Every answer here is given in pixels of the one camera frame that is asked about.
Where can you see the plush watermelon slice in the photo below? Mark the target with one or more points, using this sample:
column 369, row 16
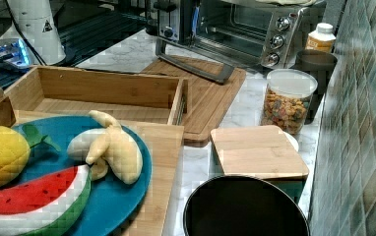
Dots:
column 46, row 206

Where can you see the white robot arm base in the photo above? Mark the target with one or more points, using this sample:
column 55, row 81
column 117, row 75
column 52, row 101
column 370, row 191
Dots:
column 32, row 22

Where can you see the clear jar of cereal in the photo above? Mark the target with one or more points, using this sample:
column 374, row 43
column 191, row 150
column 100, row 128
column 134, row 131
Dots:
column 287, row 99

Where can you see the large wooden cutting board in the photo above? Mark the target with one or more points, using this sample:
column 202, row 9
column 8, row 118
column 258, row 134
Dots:
column 207, row 102

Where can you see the black round pot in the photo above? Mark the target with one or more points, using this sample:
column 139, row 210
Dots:
column 242, row 206

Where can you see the blue round plate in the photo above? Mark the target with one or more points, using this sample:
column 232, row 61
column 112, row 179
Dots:
column 111, row 201

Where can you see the silver toaster oven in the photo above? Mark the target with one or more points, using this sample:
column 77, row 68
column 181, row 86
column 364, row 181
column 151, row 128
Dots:
column 247, row 34

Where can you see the plush peeled banana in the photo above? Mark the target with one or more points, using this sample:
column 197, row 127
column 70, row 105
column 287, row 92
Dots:
column 108, row 147

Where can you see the container with wooden lid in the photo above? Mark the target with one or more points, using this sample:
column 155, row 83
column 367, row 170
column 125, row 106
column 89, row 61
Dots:
column 264, row 152

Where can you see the silver toaster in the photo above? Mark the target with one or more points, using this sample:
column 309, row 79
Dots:
column 174, row 19

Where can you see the wooden drawer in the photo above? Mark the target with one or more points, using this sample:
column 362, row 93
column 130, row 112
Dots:
column 136, row 97

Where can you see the plush yellow pineapple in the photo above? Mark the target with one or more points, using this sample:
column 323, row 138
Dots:
column 15, row 149

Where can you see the dark grey cup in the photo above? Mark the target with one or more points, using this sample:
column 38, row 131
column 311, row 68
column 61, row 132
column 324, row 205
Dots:
column 320, row 65

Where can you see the white yellow label bottle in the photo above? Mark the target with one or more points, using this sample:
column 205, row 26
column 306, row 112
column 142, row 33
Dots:
column 321, row 39

